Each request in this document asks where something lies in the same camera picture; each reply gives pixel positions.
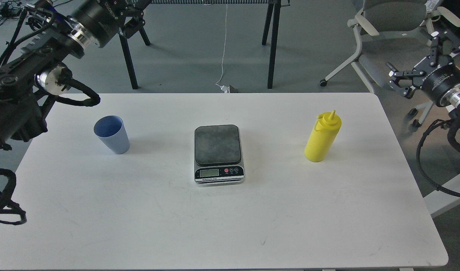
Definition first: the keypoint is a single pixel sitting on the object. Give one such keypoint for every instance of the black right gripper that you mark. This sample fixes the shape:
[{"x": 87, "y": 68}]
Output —
[{"x": 441, "y": 83}]

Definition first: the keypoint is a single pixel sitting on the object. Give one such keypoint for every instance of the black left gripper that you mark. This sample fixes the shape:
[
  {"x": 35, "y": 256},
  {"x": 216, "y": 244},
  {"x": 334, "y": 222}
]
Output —
[{"x": 103, "y": 19}]

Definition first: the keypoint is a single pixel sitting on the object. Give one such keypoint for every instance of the yellow squeeze bottle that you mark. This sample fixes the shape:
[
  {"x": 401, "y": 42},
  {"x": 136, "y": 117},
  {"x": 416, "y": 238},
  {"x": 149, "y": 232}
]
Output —
[{"x": 323, "y": 134}]

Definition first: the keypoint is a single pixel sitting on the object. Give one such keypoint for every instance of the blue ribbed plastic cup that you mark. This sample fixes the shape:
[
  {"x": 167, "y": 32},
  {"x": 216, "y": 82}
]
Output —
[{"x": 111, "y": 131}]

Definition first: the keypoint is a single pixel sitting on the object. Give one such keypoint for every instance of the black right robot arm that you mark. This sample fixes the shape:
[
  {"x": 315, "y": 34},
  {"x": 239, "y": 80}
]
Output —
[{"x": 452, "y": 124}]

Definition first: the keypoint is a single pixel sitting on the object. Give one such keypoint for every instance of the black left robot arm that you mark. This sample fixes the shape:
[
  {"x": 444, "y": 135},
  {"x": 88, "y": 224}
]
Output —
[{"x": 32, "y": 74}]

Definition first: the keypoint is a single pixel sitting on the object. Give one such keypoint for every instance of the black digital kitchen scale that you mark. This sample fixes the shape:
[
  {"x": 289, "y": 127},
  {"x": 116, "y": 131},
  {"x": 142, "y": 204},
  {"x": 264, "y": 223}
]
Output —
[{"x": 218, "y": 156}]

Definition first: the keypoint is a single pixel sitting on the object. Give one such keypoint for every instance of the grey office chair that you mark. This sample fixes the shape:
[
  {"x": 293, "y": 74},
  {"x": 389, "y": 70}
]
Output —
[{"x": 392, "y": 31}]

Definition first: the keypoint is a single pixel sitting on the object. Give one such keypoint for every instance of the white power adapter on floor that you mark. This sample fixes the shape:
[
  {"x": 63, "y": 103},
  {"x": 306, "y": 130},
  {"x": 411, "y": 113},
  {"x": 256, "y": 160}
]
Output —
[{"x": 228, "y": 89}]

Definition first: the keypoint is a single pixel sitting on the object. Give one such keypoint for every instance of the black legged background table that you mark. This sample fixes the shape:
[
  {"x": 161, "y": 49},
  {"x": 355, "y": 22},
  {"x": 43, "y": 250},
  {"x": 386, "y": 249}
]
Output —
[{"x": 197, "y": 49}]

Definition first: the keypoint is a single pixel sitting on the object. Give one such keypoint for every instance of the white side table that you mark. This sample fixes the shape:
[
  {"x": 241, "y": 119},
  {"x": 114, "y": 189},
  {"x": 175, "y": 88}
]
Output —
[{"x": 441, "y": 163}]

